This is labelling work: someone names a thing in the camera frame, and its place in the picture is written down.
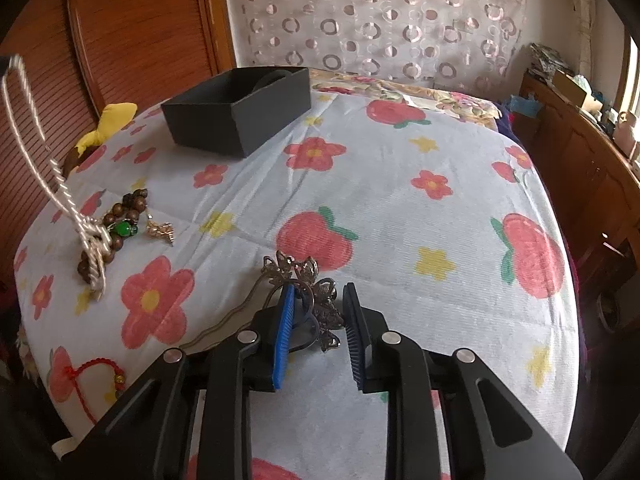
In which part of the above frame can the wooden slatted wardrobe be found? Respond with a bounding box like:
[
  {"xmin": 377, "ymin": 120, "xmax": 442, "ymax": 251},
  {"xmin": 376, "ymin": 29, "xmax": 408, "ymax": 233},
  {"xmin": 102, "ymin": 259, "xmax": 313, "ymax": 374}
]
[{"xmin": 0, "ymin": 0, "xmax": 236, "ymax": 311}]

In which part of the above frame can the dark ring bangle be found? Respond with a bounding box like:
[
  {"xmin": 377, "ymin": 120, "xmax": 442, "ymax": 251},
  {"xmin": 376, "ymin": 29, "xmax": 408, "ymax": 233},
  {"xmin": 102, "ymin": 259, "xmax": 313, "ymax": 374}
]
[{"xmin": 252, "ymin": 71, "xmax": 293, "ymax": 93}]

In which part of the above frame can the dark blue blanket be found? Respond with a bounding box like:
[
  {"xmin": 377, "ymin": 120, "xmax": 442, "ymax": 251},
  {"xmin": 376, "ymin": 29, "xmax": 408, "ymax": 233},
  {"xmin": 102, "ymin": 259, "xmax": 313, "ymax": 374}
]
[{"xmin": 496, "ymin": 104, "xmax": 517, "ymax": 136}]

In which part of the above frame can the black cardboard box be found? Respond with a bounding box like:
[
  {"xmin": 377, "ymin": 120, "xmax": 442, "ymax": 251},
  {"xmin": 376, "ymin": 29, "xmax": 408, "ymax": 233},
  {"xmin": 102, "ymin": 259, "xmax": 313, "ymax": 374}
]
[{"xmin": 160, "ymin": 66, "xmax": 312, "ymax": 159}]

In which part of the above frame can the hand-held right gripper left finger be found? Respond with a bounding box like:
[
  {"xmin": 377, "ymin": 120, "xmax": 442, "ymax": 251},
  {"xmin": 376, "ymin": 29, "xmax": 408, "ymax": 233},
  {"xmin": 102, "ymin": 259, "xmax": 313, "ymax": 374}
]
[{"xmin": 75, "ymin": 284, "xmax": 301, "ymax": 480}]

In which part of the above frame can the brown wooden bead bracelet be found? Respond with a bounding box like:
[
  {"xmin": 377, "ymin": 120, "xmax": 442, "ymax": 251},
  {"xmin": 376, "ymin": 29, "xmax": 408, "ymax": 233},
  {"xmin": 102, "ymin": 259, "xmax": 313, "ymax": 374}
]
[{"xmin": 76, "ymin": 187, "xmax": 151, "ymax": 282}]

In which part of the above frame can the pink kettle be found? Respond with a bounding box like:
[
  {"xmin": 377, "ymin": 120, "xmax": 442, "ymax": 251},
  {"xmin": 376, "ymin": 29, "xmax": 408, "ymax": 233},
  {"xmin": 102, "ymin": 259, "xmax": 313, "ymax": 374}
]
[{"xmin": 612, "ymin": 110, "xmax": 640, "ymax": 162}]

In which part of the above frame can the sheer circle-patterned curtain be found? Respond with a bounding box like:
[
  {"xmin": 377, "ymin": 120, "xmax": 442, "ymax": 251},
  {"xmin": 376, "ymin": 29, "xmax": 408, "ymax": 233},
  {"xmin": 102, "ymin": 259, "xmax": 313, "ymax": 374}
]
[{"xmin": 222, "ymin": 0, "xmax": 529, "ymax": 93}]

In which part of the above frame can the open cardboard box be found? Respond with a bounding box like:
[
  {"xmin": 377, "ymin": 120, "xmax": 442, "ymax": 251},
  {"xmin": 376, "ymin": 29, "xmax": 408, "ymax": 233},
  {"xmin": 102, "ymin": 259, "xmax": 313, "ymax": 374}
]
[{"xmin": 552, "ymin": 70, "xmax": 592, "ymax": 109}]

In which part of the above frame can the stack of folded cloths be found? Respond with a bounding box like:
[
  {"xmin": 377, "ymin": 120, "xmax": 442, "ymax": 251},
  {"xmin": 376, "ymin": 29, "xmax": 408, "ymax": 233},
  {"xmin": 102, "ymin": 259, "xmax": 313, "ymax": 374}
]
[{"xmin": 530, "ymin": 42, "xmax": 576, "ymax": 79}]

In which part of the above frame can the wooden side cabinet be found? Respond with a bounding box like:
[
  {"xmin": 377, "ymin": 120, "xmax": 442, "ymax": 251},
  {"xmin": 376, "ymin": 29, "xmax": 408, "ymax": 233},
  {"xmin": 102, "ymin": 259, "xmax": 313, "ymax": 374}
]
[{"xmin": 515, "ymin": 67, "xmax": 640, "ymax": 356}]

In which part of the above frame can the bronze butterfly hairpin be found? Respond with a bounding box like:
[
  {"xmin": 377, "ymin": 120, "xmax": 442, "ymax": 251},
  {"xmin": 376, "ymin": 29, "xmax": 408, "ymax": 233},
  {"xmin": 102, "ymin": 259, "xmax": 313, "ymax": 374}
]
[{"xmin": 182, "ymin": 250, "xmax": 347, "ymax": 354}]

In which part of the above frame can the white rope necklace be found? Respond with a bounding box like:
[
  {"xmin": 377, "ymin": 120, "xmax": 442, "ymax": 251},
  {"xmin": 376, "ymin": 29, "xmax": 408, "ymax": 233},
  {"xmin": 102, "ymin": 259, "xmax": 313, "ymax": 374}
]
[{"xmin": 2, "ymin": 55, "xmax": 113, "ymax": 302}]

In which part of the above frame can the red string bracelet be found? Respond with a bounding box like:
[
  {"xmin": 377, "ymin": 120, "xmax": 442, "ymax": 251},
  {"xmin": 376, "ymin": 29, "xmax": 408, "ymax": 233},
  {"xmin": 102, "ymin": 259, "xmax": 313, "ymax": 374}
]
[{"xmin": 65, "ymin": 357, "xmax": 127, "ymax": 426}]

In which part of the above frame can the patterned window curtain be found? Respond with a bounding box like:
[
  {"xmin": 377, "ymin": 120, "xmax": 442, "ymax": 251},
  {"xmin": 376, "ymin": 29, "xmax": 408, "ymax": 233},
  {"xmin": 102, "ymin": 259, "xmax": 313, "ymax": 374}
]
[{"xmin": 570, "ymin": 0, "xmax": 603, "ymax": 73}]

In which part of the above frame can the blue paper bag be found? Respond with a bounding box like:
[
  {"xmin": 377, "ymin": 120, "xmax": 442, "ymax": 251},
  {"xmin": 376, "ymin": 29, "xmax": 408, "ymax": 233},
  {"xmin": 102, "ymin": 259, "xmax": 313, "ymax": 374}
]
[{"xmin": 510, "ymin": 92, "xmax": 544, "ymax": 119}]

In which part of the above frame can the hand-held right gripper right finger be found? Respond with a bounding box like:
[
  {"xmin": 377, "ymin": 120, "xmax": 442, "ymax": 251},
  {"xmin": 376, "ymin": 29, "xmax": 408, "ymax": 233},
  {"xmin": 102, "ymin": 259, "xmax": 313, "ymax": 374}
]
[{"xmin": 342, "ymin": 282, "xmax": 586, "ymax": 480}]

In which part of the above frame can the yellow plush toy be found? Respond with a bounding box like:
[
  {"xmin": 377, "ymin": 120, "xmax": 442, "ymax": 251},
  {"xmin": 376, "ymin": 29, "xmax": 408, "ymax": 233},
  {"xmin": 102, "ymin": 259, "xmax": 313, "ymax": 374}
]
[{"xmin": 62, "ymin": 102, "xmax": 139, "ymax": 171}]

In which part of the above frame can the small waste bin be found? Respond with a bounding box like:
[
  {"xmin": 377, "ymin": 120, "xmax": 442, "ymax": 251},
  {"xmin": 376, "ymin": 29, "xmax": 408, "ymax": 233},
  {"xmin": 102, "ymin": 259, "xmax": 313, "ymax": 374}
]
[{"xmin": 597, "ymin": 282, "xmax": 640, "ymax": 335}]

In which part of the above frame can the gold earring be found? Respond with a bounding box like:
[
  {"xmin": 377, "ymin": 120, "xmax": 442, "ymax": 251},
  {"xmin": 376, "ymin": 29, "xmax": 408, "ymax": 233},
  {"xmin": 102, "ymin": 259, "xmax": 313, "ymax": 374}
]
[{"xmin": 146, "ymin": 220, "xmax": 177, "ymax": 247}]

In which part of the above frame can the floral quilt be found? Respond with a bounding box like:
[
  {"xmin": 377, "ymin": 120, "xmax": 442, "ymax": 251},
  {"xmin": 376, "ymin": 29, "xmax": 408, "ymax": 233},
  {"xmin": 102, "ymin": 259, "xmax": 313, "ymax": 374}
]
[{"xmin": 307, "ymin": 67, "xmax": 503, "ymax": 133}]

